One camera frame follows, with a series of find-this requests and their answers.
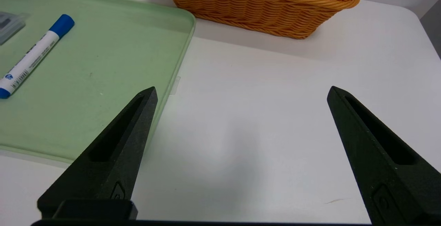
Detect orange wicker basket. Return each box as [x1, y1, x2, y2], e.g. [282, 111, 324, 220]
[158, 0, 360, 40]

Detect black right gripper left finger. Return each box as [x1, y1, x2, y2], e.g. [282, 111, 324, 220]
[37, 86, 158, 219]

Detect blue white marker pen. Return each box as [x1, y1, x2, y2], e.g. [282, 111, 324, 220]
[0, 14, 75, 99]

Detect grey clear compass case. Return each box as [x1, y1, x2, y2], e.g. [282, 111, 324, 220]
[0, 11, 29, 45]

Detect clear tape piece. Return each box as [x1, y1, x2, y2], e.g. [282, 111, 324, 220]
[169, 76, 181, 95]

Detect light green plastic tray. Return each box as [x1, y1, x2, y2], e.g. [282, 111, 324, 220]
[0, 0, 196, 164]

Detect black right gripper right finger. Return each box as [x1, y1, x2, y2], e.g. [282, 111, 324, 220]
[327, 86, 441, 226]

